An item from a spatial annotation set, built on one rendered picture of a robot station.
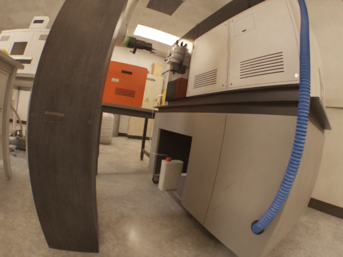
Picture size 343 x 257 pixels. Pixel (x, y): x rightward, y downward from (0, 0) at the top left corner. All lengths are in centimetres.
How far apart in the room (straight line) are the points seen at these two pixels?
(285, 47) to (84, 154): 82
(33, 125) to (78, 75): 22
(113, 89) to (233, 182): 128
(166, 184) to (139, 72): 111
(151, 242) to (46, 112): 73
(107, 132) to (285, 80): 291
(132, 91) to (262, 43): 120
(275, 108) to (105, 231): 94
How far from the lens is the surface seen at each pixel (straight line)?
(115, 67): 154
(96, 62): 51
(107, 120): 303
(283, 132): 50
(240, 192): 59
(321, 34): 206
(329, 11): 226
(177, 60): 132
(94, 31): 56
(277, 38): 71
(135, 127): 427
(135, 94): 151
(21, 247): 86
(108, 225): 92
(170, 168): 131
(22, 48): 200
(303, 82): 45
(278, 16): 78
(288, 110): 52
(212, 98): 89
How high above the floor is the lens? 61
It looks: 2 degrees down
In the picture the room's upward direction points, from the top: 8 degrees clockwise
